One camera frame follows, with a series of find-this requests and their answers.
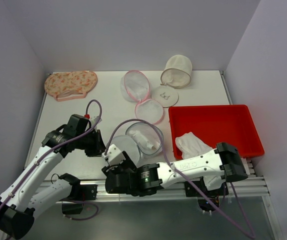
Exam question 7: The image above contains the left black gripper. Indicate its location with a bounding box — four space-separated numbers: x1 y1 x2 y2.
75 129 106 157

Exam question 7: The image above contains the beige mesh laundry bag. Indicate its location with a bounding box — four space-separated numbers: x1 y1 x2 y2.
150 53 193 108

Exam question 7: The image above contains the aluminium mounting rail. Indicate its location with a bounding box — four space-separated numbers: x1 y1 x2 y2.
7 159 271 206

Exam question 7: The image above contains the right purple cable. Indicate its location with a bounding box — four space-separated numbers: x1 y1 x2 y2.
105 118 256 240

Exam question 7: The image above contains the white bra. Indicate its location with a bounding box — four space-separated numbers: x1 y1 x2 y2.
129 130 160 150
175 132 213 160

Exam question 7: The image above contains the white bra in tray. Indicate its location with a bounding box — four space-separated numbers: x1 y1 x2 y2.
175 132 213 160

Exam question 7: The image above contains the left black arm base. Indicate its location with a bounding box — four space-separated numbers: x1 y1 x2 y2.
61 184 98 216

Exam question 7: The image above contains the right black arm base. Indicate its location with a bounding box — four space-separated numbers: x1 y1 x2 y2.
184 179 229 213

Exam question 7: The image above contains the purple cable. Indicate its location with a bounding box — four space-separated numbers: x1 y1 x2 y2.
105 118 256 240
0 99 103 240

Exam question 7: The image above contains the orange floral laundry bag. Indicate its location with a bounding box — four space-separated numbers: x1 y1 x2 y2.
44 70 98 102

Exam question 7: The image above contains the red plastic tray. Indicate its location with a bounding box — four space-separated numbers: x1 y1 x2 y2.
168 104 265 160

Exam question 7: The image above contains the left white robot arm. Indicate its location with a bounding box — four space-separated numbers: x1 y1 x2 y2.
0 114 106 240

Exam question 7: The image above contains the pink-trimmed white mesh laundry bag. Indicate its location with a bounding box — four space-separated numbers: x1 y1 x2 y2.
120 70 164 124

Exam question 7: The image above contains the grey-trimmed white mesh laundry bag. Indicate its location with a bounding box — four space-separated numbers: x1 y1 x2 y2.
111 122 162 167

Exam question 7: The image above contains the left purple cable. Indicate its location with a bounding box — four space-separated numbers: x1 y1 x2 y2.
0 99 103 240

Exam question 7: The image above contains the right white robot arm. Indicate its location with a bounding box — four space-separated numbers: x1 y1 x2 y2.
101 142 248 197

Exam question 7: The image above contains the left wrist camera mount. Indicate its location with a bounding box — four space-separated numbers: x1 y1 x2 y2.
84 114 102 130

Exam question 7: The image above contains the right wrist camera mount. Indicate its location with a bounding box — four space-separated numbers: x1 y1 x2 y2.
101 144 126 166

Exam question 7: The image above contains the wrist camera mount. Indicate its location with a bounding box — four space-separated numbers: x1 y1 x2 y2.
101 144 126 166
84 114 102 130

